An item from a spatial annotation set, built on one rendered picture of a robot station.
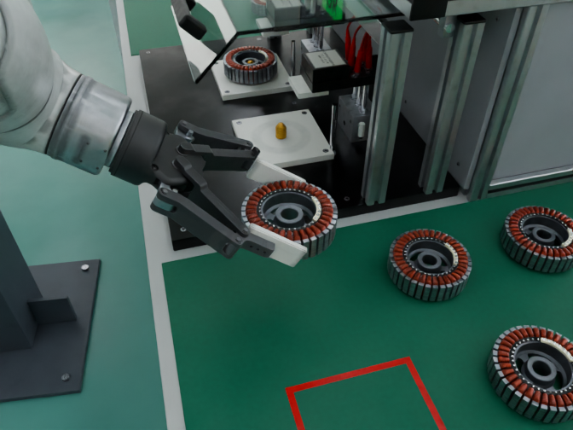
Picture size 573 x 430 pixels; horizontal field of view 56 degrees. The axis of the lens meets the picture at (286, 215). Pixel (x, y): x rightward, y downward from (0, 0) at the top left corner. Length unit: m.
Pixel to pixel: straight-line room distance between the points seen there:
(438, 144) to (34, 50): 0.59
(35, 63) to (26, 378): 1.34
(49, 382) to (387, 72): 1.25
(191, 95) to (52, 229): 1.08
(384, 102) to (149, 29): 0.87
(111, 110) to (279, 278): 0.35
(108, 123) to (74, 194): 1.66
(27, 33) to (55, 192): 1.86
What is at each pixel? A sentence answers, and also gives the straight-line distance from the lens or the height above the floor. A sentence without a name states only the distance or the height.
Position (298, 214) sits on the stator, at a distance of 0.63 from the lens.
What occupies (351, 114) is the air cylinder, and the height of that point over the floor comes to 0.82.
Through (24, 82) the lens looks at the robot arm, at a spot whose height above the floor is 1.16.
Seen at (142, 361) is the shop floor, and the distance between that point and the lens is 1.62.
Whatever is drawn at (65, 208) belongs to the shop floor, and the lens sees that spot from 2.15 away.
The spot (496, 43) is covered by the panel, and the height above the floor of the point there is 1.01.
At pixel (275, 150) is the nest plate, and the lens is 0.94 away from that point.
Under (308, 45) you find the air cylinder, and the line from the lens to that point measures 1.19.
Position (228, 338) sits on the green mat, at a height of 0.75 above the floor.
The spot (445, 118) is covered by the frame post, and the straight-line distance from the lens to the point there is 0.81.
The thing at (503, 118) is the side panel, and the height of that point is 0.90.
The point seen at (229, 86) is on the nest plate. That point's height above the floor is 0.78.
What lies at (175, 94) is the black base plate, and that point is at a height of 0.77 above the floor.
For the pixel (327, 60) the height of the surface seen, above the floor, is 0.92.
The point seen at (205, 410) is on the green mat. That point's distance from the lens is 0.66.
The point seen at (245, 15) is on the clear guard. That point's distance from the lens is 0.70.
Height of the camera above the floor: 1.33
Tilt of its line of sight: 43 degrees down
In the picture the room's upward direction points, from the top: straight up
